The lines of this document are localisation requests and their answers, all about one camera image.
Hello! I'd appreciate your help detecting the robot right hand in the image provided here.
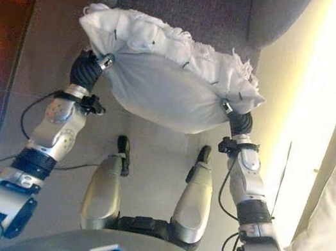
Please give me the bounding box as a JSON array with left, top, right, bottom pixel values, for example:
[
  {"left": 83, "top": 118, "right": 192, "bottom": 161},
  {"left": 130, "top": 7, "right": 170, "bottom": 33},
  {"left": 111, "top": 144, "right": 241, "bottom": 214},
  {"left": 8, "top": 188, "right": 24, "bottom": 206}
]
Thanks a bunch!
[{"left": 217, "top": 98, "right": 257, "bottom": 138}]

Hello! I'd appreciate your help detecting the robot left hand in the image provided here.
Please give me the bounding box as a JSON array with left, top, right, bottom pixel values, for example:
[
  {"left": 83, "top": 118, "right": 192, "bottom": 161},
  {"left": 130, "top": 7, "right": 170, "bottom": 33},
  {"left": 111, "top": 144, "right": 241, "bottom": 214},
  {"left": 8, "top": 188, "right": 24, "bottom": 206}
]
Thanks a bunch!
[{"left": 67, "top": 46, "right": 117, "bottom": 95}]

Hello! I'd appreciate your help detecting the white frilled cushion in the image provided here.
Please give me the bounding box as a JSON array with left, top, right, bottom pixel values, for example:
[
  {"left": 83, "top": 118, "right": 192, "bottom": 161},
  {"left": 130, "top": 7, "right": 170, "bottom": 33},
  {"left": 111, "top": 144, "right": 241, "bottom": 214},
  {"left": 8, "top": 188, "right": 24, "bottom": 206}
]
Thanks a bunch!
[{"left": 62, "top": 0, "right": 278, "bottom": 148}]

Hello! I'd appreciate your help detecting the silver robot right leg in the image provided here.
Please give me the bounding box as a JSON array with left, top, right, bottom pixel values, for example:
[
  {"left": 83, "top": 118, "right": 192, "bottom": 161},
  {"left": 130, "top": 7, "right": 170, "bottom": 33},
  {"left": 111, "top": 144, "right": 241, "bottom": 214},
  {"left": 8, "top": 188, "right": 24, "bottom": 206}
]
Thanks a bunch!
[{"left": 165, "top": 141, "right": 222, "bottom": 251}]

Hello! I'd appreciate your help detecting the silver robot leg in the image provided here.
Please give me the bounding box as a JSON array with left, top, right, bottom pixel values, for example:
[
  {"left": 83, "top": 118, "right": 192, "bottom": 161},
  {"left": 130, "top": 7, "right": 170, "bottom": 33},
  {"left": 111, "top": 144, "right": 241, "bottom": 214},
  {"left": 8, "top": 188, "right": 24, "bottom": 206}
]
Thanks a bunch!
[
  {"left": 77, "top": 130, "right": 136, "bottom": 238},
  {"left": 165, "top": 141, "right": 222, "bottom": 251}
]

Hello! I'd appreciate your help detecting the silver robot left leg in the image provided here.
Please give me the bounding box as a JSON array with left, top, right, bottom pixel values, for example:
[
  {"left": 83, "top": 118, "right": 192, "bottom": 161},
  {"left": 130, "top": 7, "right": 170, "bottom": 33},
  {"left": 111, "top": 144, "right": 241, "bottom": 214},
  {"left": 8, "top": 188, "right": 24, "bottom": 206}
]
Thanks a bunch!
[{"left": 77, "top": 130, "right": 136, "bottom": 238}]

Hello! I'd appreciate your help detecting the grey fabric armchair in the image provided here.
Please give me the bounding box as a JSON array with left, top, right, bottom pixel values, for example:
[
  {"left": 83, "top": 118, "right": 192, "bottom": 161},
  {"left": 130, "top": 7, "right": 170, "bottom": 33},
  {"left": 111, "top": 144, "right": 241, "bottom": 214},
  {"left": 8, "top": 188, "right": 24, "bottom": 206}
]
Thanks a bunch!
[{"left": 60, "top": 0, "right": 311, "bottom": 67}]

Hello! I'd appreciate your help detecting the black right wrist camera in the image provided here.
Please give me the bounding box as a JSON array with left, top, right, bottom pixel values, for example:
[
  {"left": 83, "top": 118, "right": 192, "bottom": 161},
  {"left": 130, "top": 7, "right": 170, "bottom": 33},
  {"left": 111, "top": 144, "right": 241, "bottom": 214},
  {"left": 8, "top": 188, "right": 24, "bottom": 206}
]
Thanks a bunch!
[{"left": 217, "top": 135, "right": 240, "bottom": 156}]

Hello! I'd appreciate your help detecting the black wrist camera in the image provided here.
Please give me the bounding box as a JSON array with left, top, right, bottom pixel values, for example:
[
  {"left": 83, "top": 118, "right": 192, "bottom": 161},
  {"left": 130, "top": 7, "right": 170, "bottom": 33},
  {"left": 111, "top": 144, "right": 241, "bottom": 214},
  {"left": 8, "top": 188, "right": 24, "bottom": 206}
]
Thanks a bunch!
[
  {"left": 217, "top": 135, "right": 240, "bottom": 156},
  {"left": 79, "top": 92, "right": 108, "bottom": 117}
]

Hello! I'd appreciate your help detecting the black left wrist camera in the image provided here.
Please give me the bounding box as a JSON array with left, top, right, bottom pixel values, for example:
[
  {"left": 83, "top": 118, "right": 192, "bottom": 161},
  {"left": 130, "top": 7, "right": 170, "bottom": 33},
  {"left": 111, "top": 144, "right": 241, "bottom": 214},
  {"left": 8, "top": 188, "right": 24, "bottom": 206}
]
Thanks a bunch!
[{"left": 79, "top": 92, "right": 108, "bottom": 117}]

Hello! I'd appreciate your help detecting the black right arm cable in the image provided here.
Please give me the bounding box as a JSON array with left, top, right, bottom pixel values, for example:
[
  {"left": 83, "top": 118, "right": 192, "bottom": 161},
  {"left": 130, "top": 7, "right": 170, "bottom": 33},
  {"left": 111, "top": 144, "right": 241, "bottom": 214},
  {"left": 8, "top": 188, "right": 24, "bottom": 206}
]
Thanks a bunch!
[{"left": 209, "top": 166, "right": 265, "bottom": 251}]

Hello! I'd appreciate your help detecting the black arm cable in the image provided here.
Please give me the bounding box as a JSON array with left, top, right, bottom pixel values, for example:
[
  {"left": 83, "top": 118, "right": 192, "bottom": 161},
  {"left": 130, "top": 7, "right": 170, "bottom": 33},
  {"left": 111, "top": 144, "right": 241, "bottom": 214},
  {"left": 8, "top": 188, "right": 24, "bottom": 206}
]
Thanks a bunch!
[
  {"left": 209, "top": 166, "right": 265, "bottom": 251},
  {"left": 17, "top": 87, "right": 63, "bottom": 145}
]

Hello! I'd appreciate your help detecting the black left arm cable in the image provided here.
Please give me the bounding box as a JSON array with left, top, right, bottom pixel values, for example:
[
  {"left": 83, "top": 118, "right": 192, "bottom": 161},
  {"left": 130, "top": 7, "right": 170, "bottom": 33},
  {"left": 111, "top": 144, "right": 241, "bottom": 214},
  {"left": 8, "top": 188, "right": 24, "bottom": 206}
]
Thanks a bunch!
[{"left": 17, "top": 87, "right": 63, "bottom": 145}]

